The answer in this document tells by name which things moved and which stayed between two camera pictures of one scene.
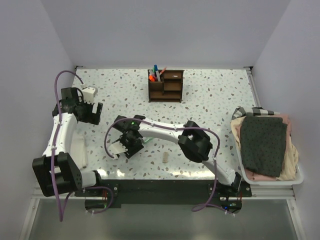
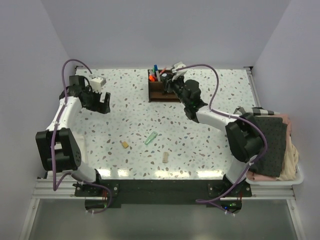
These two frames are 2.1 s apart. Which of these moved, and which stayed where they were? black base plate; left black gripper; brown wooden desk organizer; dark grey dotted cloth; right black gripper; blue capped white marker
Moved: right black gripper; left black gripper
Stayed: blue capped white marker; brown wooden desk organizer; black base plate; dark grey dotted cloth
